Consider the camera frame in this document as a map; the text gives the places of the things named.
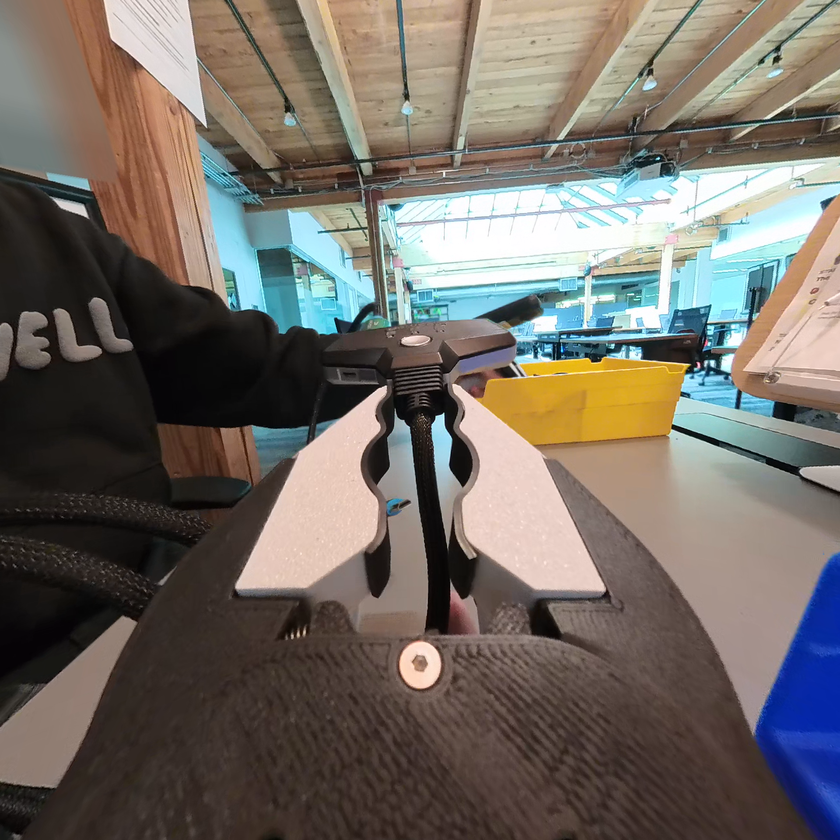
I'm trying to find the person in black sweatshirt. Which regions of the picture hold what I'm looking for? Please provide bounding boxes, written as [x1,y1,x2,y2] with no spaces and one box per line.
[0,177,263,677]

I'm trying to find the black office chair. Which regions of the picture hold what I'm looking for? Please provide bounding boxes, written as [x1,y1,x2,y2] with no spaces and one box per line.
[666,305,713,382]

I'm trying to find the wooden board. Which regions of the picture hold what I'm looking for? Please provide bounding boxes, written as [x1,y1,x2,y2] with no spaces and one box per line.
[731,197,840,413]

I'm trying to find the black framed panel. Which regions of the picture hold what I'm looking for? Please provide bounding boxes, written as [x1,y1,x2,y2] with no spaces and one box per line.
[0,167,107,229]

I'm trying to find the thin black cable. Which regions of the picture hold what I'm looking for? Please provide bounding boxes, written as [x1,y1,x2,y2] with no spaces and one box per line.
[305,377,329,447]

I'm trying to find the yellow plastic bin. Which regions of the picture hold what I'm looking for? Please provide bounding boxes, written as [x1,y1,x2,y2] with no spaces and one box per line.
[479,357,690,446]

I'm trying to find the long brown desk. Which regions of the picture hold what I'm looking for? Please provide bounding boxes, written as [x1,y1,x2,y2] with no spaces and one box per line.
[535,331,700,362]

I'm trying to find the ceiling projector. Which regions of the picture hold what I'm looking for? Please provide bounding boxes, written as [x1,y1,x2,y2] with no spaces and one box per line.
[617,154,680,201]

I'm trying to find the wooden post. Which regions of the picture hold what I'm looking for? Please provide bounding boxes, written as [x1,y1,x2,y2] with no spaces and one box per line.
[66,0,262,487]

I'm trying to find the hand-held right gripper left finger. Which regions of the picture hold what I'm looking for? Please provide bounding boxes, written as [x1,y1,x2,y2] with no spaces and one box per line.
[234,386,395,631]

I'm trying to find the grey usb hub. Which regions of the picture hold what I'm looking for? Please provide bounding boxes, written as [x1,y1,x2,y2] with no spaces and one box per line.
[322,319,519,396]

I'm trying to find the black chair armrest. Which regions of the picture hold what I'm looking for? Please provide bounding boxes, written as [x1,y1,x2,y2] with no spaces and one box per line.
[171,476,253,509]

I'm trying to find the wire cable tray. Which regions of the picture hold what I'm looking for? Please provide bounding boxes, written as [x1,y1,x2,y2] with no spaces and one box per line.
[200,154,263,206]

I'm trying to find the black monitor on stand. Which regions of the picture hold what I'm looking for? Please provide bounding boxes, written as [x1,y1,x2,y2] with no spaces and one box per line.
[745,261,782,312]

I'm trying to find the white paper sheets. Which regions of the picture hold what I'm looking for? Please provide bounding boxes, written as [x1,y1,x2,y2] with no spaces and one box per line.
[745,223,840,388]

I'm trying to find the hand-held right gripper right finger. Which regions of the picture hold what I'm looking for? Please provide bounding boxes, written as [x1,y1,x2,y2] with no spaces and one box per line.
[445,384,607,618]

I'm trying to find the blue plastic bin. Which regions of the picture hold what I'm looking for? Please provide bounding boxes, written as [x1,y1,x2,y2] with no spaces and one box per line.
[755,551,840,840]

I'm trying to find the person's left forearm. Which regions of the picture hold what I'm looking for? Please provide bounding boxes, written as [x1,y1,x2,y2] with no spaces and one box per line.
[217,308,378,431]

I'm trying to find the white paper notice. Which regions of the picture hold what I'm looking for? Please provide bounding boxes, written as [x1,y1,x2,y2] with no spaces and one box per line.
[104,0,208,127]

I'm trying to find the black braided usb cable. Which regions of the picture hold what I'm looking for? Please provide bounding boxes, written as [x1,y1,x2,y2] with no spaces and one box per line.
[0,390,454,834]

